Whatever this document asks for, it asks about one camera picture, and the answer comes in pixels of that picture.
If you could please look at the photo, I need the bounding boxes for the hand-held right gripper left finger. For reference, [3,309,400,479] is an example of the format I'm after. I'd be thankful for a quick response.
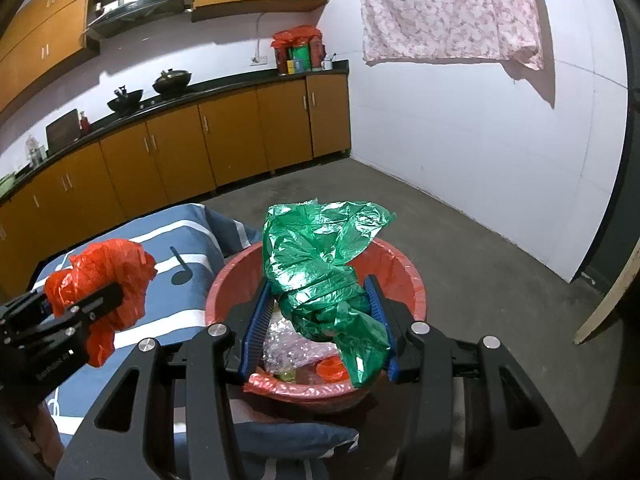
[54,277,276,480]

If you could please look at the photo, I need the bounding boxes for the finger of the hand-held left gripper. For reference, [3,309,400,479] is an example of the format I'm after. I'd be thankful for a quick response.
[0,281,126,348]
[0,289,53,331]

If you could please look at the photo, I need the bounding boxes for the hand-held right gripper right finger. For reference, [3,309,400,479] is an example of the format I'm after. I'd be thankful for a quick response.
[363,274,587,480]

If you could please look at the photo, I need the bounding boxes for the clear bubble wrap sheet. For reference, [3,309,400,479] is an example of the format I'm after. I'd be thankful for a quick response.
[260,317,341,386]

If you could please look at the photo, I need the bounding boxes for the red plastic bin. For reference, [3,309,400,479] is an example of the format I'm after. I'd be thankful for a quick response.
[205,237,428,413]

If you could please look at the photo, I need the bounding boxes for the green plastic bag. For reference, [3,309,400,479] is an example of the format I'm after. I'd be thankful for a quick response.
[262,200,398,388]

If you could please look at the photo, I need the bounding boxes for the person's left forearm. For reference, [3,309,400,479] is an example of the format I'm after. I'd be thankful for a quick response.
[10,395,63,471]

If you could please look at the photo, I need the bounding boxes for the blue striped bed sheet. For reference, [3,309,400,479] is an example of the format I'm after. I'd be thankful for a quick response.
[30,203,361,480]

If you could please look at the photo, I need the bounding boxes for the glass jar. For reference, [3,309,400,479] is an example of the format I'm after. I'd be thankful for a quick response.
[25,135,46,167]

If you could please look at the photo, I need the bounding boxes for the brown cutting board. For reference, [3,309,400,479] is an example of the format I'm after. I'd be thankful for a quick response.
[45,108,82,151]

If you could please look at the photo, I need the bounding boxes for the wooden base cabinets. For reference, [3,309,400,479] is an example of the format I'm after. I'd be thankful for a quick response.
[0,72,352,281]

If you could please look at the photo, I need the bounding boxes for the black wok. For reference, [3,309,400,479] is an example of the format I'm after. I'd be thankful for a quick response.
[106,87,145,113]

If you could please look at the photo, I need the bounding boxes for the wooden plank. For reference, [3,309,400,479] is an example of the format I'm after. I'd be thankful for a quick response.
[574,240,640,345]

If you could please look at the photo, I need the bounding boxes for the black pot with lid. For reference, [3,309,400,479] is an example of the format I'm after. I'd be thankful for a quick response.
[151,68,193,95]

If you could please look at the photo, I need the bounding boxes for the red bag of boxes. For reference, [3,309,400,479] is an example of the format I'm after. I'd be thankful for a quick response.
[271,25,326,75]

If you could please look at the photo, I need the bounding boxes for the steel range hood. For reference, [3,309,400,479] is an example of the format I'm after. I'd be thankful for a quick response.
[82,0,193,41]

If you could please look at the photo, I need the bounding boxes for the pink floral cloth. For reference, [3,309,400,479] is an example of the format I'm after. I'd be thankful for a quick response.
[354,0,545,72]

